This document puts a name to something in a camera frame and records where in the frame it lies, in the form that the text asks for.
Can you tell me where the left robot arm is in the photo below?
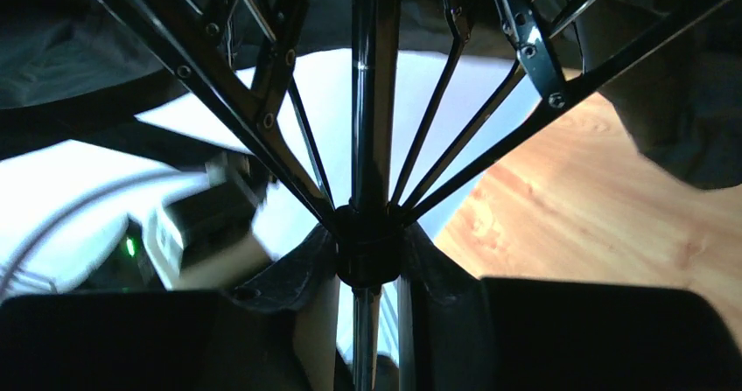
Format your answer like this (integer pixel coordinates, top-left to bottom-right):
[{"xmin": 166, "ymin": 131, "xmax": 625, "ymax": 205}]
[{"xmin": 74, "ymin": 216, "xmax": 165, "ymax": 291}]

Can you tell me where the black folding umbrella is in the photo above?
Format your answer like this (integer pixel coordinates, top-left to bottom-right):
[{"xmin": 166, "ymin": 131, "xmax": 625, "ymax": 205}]
[{"xmin": 1, "ymin": 0, "xmax": 741, "ymax": 390}]

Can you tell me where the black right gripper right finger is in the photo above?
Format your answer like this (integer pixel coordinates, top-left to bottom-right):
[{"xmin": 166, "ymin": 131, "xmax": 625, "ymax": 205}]
[{"xmin": 400, "ymin": 223, "xmax": 742, "ymax": 391}]

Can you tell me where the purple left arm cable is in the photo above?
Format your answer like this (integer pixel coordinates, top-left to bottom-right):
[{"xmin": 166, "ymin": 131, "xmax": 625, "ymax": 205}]
[{"xmin": 0, "ymin": 168, "xmax": 210, "ymax": 297}]

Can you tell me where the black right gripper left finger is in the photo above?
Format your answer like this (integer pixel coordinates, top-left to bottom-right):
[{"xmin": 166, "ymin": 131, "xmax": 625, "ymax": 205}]
[{"xmin": 0, "ymin": 223, "xmax": 340, "ymax": 391}]

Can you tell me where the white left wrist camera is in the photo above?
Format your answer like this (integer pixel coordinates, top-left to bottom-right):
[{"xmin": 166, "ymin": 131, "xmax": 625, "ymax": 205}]
[{"xmin": 143, "ymin": 156, "xmax": 277, "ymax": 290}]

